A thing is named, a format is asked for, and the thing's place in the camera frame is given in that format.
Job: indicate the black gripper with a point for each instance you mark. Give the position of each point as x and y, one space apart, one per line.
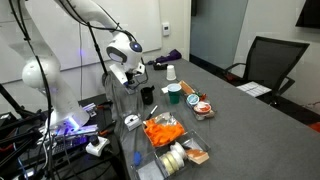
132 75

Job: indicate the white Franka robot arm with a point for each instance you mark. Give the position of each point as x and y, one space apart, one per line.
71 103

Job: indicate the small clear plastic tray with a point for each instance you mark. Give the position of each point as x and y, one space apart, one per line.
134 91

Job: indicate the black cup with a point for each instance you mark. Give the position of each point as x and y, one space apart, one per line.
146 96

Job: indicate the black marker with white tip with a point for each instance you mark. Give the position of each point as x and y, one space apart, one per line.
151 112

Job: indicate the white paper cup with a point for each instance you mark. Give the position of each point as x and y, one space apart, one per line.
171 73

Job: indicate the green cup with blue rim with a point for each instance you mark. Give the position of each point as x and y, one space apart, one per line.
174 96

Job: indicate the long clear plastic tray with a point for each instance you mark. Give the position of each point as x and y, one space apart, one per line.
213 115

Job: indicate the black tape dispenser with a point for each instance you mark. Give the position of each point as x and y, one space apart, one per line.
160 66

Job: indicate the white eraser block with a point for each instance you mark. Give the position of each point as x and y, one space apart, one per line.
165 90

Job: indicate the round clear lidded container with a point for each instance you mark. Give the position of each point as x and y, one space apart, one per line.
132 121

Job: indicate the black tripod pole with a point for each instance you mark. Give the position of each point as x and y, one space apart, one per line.
98 55

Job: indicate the purple folded umbrella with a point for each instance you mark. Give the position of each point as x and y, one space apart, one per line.
170 56

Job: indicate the brown block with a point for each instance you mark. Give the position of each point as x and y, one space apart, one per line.
187 87

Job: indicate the orange snack bag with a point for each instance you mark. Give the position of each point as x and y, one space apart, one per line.
163 133

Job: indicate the tub with blue lid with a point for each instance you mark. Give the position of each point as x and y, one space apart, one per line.
192 99

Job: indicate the red and green ribbon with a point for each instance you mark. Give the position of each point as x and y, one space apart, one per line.
202 96

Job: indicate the white emergency stop box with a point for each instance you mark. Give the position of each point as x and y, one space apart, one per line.
96 148

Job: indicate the red and white bowl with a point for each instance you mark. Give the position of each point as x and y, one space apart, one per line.
202 107

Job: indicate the small blue object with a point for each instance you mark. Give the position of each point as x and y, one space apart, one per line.
137 159

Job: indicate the clear container with tape rolls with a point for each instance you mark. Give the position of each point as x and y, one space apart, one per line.
196 141

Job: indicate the yellowish tape roll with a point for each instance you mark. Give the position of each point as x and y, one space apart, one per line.
165 165

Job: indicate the clear plastic box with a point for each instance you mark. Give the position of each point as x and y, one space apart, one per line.
150 171

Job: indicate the brown and white packet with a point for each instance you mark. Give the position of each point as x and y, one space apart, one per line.
196 156

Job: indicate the white printed paper sheet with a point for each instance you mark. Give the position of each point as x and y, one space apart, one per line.
253 89

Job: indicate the grey tablecloth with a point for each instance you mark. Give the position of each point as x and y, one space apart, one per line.
250 140

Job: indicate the black mesh office chair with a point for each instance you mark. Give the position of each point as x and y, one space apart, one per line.
270 60

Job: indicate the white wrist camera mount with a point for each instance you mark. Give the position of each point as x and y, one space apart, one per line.
118 73

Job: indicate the white wall thermostat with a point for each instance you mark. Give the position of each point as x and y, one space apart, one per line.
166 28

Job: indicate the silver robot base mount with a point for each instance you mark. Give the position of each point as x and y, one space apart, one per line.
83 128

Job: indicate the black metal stand frame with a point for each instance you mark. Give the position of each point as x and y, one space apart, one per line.
13 133

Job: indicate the black wall television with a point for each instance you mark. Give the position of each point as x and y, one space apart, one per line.
310 13

